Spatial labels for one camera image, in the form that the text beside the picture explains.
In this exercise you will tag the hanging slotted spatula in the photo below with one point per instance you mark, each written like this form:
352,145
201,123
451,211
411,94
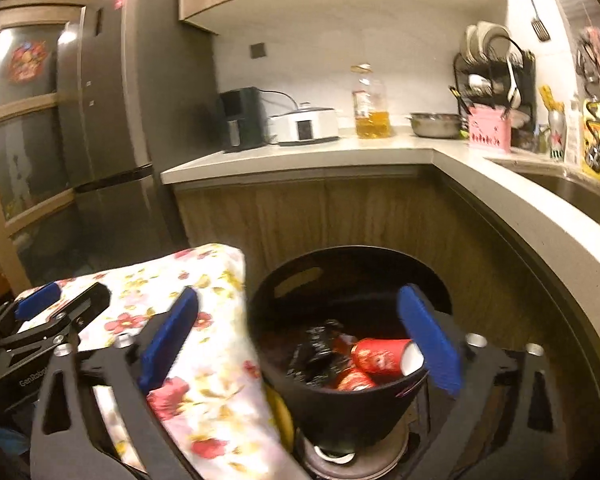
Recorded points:
540,30

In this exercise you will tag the white ladle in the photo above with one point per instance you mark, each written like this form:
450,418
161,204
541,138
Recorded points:
514,95

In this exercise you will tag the steel sink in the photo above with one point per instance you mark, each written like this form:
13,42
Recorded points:
580,195

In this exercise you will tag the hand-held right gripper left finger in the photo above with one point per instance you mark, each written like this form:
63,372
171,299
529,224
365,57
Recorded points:
172,335

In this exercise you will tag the kitchen counter with wooden cabinets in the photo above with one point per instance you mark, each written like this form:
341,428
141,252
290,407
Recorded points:
530,220

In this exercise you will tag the pink dishcloth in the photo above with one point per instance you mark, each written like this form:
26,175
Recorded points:
595,50

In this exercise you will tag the steel mixing bowl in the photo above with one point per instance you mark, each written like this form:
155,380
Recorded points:
434,126

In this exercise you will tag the white pump bottle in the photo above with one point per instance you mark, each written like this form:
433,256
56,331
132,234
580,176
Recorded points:
573,135

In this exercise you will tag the wooden glass panel door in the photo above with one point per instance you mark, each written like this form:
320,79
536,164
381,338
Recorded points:
20,106

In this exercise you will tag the cooking oil bottle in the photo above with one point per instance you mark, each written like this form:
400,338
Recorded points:
371,110

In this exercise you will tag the green white drink can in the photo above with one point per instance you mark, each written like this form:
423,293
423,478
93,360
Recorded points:
556,137

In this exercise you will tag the yellow plastic item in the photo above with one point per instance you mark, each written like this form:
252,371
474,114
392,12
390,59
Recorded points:
282,417

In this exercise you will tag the yellow flower sprig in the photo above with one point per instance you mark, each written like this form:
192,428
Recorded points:
550,99

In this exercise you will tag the dark wall socket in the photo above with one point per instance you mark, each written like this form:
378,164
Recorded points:
258,50

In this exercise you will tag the grey refrigerator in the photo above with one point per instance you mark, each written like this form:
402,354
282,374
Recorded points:
130,85

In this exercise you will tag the large black plastic bag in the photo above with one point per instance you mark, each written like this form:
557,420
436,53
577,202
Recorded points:
315,355

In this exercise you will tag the black air fryer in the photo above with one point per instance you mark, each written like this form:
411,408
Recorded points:
242,120

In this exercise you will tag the round grey stand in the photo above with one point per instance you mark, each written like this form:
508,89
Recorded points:
380,462

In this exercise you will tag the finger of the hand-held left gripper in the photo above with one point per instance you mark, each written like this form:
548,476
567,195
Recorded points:
37,301
87,305

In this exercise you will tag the black cooking utensil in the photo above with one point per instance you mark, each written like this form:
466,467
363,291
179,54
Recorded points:
460,101

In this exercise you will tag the small white bowl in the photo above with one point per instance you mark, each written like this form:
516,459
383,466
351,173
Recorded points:
476,81

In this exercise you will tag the white electric cooker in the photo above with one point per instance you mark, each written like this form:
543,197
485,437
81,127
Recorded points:
305,127

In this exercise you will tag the white plate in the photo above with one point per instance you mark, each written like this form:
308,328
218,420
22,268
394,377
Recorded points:
475,42
466,45
494,35

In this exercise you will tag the red flower decal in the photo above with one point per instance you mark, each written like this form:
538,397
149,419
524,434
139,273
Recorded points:
27,62

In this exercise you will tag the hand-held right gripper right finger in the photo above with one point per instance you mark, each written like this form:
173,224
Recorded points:
427,335

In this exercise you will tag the black trash bin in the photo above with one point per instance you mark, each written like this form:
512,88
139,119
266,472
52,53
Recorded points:
340,270

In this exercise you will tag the red paper cup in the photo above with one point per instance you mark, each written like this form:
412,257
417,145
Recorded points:
355,381
380,357

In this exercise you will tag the pink utensil holder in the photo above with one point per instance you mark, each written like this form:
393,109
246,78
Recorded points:
489,132

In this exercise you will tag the black dish rack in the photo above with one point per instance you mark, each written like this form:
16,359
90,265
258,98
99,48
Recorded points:
527,80

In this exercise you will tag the kitchen faucet with rag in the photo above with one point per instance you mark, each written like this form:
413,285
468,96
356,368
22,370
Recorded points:
592,150

